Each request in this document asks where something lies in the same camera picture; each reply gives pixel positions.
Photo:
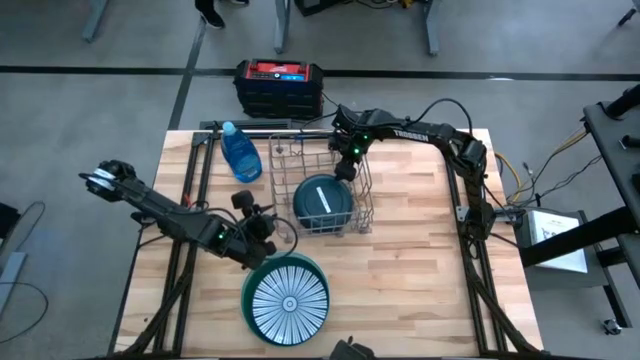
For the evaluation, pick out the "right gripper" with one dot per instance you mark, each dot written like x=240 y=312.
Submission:
x=352 y=127

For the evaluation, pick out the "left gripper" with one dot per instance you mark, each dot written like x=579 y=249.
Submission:
x=245 y=240

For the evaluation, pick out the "green deep plate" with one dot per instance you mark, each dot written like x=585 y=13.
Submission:
x=300 y=259

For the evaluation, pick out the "dark teal plate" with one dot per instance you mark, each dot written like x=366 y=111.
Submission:
x=312 y=205

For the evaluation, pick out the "blue white striped plate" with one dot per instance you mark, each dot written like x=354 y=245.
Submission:
x=290 y=305

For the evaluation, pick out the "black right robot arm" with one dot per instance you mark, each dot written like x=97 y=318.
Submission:
x=425 y=134

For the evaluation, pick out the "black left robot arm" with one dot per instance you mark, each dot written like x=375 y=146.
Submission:
x=150 y=200

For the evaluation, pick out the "blue dish soap bottle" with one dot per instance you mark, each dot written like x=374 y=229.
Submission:
x=242 y=157

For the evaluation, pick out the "red black power station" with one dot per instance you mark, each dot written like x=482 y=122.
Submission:
x=277 y=95

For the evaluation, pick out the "black grille bar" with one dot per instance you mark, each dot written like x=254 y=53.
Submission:
x=250 y=123

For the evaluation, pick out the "black computer tower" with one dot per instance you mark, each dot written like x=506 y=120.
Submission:
x=320 y=6

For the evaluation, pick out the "person's foot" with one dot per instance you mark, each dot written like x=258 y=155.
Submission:
x=210 y=17

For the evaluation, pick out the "white box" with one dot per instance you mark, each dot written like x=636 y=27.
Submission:
x=555 y=240

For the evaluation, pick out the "grey stand base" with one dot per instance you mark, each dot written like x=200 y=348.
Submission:
x=10 y=270

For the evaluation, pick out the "black metal stand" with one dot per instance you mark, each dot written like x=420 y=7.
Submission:
x=610 y=130

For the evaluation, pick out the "black caster wheel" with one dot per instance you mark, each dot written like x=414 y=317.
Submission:
x=612 y=327

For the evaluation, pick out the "black chair leg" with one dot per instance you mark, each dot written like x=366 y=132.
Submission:
x=631 y=11

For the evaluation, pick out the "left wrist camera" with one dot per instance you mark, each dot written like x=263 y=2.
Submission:
x=243 y=200

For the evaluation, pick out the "silver metal bracket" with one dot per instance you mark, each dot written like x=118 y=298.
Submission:
x=462 y=214

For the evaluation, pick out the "black table-level camera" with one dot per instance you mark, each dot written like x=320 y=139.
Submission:
x=350 y=350

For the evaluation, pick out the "black aluminium table frame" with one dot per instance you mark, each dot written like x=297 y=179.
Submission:
x=199 y=137

